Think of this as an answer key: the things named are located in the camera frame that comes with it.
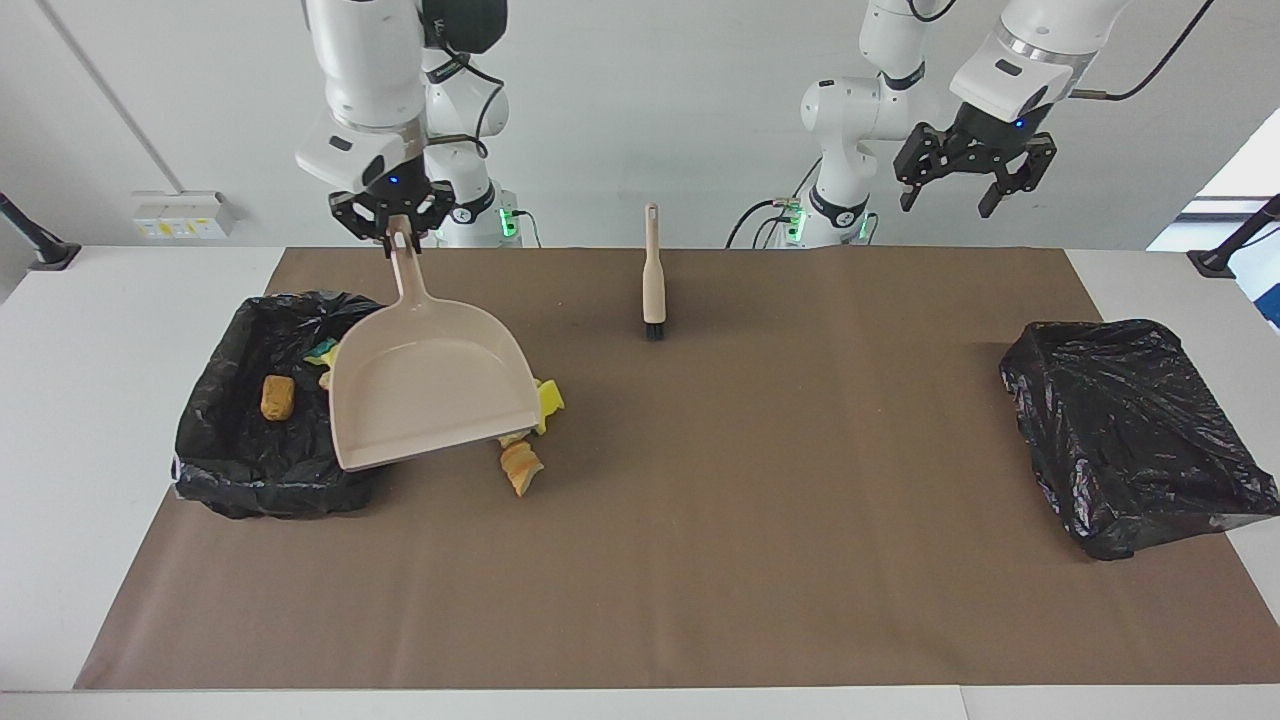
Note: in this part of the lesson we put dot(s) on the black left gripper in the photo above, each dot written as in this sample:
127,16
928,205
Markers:
985,140

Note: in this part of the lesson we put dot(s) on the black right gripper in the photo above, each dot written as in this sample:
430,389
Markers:
393,195

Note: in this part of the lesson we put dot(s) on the yellow green sponge piece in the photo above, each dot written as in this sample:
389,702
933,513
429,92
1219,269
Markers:
322,351

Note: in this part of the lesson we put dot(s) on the pale pink plastic dustpan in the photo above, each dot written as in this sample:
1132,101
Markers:
420,390

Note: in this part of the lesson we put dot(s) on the brown oval sponge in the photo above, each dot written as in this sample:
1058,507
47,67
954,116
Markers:
277,398

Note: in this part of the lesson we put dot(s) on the beige hand brush black bristles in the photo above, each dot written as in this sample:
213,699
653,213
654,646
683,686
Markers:
653,280

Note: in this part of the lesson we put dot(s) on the orange striped sponge chunk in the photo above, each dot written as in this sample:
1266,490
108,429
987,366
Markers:
522,470

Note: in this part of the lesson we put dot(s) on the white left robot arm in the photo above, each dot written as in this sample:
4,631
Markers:
850,120

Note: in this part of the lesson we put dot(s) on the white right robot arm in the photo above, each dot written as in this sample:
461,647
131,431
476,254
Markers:
365,70

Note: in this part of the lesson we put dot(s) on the black bag lined bin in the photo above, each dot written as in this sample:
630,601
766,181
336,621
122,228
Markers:
1130,430
230,450

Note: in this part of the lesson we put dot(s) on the brown paper table mat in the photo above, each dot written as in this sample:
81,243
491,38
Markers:
760,560

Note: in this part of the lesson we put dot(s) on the white wall socket box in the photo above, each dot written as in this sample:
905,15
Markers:
185,215

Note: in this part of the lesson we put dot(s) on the black clamp mount pole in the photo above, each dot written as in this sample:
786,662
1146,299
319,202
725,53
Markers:
1215,262
45,250

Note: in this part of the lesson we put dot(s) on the window with dark frame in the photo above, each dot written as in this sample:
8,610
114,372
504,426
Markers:
1240,175

